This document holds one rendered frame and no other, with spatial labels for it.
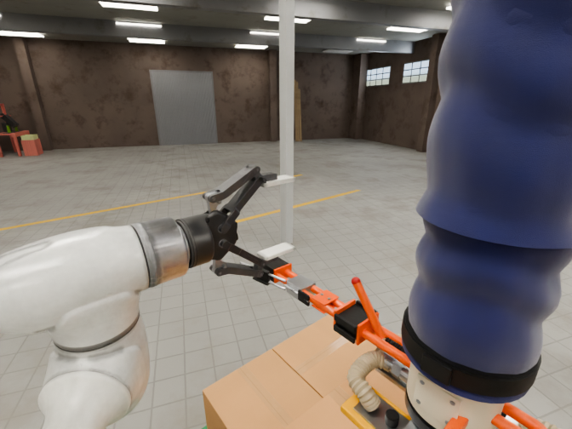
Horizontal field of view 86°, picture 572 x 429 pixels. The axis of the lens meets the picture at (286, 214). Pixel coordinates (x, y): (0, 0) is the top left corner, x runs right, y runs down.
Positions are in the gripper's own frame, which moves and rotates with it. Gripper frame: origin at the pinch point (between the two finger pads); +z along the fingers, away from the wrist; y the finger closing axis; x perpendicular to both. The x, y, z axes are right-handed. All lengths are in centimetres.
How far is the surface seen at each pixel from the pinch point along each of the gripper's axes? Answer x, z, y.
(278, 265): -30.3, 22.2, 32.1
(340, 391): -2, 23, 64
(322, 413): 0, 14, 64
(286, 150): -241, 202, 33
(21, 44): -1500, 36, -213
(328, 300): -7.3, 21.6, 33.0
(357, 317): 2.9, 21.8, 32.8
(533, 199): 33.1, 12.2, -8.3
